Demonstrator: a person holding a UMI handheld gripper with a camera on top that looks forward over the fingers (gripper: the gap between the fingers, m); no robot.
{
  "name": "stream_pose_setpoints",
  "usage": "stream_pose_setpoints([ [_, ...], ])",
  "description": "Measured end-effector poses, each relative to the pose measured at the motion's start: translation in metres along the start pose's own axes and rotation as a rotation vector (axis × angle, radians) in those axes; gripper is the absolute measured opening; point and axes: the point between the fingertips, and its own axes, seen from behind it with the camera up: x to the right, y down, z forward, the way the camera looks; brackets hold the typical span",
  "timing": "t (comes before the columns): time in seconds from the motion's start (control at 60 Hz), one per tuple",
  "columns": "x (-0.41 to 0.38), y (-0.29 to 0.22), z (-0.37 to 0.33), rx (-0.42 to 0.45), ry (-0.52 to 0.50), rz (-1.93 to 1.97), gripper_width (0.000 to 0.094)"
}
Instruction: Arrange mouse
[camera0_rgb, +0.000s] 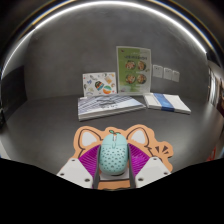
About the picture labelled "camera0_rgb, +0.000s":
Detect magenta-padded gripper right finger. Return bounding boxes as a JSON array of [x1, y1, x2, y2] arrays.
[[127, 143, 172, 189]]

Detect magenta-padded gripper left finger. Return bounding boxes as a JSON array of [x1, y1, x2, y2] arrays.
[[56, 144, 102, 190]]

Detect teal perforated computer mouse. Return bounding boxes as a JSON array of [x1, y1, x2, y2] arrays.
[[98, 130, 130, 177]]

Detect orange corgi-shaped mouse pad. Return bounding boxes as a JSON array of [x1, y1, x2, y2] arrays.
[[72, 124, 175, 191]]

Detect white book with blue band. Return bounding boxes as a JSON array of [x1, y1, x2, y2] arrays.
[[143, 92, 192, 115]]

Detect grey striped book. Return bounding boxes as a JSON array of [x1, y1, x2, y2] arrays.
[[77, 93, 147, 122]]

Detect white sticker-printed card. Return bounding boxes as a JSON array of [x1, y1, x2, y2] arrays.
[[82, 71, 118, 98]]

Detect green standing poster sign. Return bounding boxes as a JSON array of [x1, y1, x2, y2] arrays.
[[115, 45, 153, 97]]

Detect dark-framed glass partition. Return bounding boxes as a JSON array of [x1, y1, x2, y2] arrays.
[[207, 59, 224, 118]]

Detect curved ceiling light strip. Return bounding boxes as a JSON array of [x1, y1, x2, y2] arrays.
[[0, 0, 208, 81]]

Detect red wire stool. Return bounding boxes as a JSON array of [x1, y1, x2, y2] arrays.
[[206, 146, 218, 163]]

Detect white wall plate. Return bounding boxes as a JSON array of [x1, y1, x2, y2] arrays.
[[163, 67, 174, 81], [152, 64, 164, 79], [172, 70, 181, 83]]

